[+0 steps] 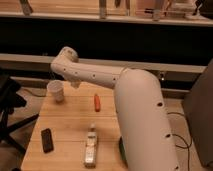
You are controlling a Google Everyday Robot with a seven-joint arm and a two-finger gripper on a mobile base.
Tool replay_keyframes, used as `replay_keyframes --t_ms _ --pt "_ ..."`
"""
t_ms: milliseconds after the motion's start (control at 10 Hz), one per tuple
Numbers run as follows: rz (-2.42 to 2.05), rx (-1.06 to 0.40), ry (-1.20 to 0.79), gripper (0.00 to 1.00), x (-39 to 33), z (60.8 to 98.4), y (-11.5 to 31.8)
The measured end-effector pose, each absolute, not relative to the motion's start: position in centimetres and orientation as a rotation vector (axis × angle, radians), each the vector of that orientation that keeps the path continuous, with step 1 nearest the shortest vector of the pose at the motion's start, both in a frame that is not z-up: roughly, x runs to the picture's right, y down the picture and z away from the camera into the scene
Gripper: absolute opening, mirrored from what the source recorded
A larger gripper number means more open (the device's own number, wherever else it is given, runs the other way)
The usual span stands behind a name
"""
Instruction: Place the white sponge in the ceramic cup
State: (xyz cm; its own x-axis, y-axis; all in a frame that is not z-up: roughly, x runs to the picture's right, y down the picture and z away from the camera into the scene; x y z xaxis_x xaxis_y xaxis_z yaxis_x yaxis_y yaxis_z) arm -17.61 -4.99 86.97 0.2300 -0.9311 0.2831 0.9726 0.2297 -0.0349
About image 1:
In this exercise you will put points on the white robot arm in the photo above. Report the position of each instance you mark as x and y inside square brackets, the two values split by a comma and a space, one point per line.
[139, 105]

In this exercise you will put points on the white ceramic cup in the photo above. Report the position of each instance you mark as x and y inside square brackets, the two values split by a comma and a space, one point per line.
[55, 88]

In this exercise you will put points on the black office chair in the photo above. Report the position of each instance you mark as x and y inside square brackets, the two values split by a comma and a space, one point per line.
[9, 100]

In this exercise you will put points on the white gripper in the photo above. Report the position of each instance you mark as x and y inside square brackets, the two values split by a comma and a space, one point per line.
[75, 83]

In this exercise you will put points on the dark green round base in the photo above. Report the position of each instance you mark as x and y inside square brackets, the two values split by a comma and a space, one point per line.
[122, 151]

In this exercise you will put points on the dark cabinet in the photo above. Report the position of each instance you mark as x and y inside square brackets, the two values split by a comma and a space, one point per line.
[198, 108]

